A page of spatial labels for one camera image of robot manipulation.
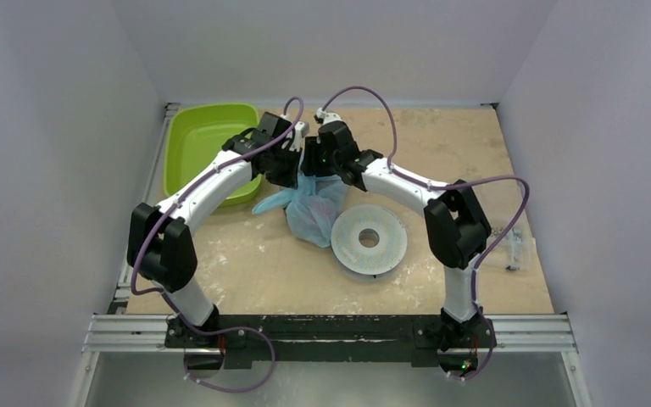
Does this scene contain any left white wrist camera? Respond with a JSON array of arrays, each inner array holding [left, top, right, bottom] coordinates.
[[284, 120, 309, 152]]

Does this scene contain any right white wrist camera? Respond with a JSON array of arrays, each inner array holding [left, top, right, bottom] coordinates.
[[314, 108, 342, 125]]

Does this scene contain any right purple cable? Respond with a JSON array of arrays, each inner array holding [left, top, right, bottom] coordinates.
[[320, 86, 531, 383]]

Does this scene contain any white perforated filament spool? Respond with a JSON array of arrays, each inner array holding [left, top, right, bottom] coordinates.
[[331, 204, 408, 282]]

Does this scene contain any green plastic tub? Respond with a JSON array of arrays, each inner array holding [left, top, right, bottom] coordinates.
[[163, 103, 259, 197]]

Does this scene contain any aluminium frame rail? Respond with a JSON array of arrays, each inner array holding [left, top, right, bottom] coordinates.
[[82, 315, 577, 353]]

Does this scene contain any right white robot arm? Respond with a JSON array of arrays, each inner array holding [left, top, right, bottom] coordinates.
[[301, 120, 492, 345]]

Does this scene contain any clear plastic screw box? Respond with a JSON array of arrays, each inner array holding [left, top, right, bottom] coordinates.
[[486, 220, 536, 272]]

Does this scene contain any blue plastic bag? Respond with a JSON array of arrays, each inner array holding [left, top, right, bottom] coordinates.
[[252, 172, 349, 248]]

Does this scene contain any purple cable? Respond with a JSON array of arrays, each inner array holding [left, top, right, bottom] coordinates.
[[320, 86, 531, 383], [129, 96, 305, 394]]

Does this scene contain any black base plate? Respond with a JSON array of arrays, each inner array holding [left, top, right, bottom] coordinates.
[[164, 314, 497, 376]]

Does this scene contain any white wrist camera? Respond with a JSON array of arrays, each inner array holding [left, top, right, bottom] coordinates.
[[284, 120, 309, 152], [314, 108, 342, 125]]

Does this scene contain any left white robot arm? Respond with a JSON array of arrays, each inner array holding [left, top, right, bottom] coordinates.
[[126, 112, 309, 347]]

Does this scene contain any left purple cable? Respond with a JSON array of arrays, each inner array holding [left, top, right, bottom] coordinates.
[[129, 96, 305, 394]]

